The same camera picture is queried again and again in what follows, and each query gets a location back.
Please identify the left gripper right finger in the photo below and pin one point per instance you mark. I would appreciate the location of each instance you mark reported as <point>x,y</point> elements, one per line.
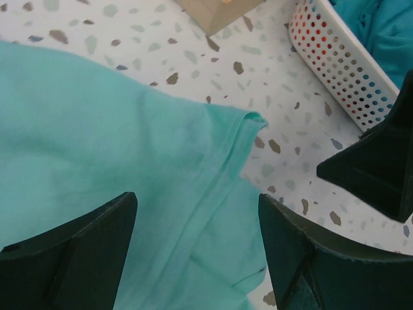
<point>312,267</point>

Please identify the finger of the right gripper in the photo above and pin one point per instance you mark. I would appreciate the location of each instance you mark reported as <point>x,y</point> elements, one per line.
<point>378,168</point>

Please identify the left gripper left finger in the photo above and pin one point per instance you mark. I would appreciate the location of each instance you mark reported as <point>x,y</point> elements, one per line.
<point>77,265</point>

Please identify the teal t shirt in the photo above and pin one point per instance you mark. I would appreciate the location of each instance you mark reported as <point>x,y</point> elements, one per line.
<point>75,134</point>

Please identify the blue t shirt in basket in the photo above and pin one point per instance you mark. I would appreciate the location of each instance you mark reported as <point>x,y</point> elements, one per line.
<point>384,28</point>

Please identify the white laundry basket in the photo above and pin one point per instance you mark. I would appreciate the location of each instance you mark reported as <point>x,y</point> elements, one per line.
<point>341,63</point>

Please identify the wooden compartment box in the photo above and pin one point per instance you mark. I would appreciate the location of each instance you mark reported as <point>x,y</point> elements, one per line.
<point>213,15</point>

